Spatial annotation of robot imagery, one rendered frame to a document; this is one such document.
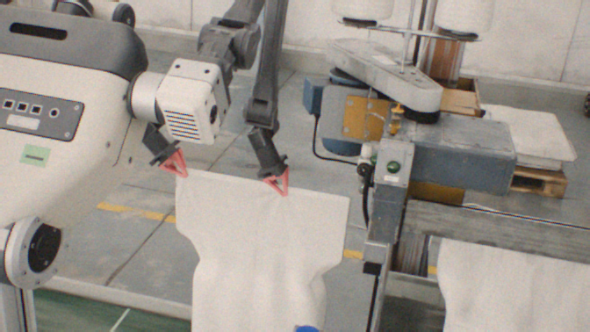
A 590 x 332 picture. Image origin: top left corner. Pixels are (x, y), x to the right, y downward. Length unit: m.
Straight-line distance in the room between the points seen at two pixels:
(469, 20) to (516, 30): 5.04
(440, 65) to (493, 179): 0.53
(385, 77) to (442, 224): 0.41
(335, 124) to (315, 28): 4.92
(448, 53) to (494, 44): 4.80
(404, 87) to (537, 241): 0.52
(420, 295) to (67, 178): 1.25
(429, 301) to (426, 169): 0.72
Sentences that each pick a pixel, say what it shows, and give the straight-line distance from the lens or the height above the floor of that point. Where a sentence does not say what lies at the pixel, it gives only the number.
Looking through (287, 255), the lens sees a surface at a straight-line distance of 1.73.
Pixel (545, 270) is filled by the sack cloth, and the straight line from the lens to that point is 1.70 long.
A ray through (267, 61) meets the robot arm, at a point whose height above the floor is 1.42.
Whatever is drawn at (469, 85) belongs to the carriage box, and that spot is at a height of 1.31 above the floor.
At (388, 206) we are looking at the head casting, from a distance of 1.41.
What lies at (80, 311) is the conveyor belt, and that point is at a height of 0.38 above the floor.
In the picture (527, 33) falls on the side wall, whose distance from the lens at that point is 6.60.
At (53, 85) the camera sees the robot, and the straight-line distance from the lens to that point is 1.15.
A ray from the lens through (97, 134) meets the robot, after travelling 1.08.
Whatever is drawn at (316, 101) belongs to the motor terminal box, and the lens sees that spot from 1.76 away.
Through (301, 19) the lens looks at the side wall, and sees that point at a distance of 6.67.
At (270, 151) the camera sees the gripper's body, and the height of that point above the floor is 1.18.
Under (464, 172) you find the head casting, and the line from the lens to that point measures 1.37.
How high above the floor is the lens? 1.81
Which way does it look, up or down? 25 degrees down
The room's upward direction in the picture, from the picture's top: 5 degrees clockwise
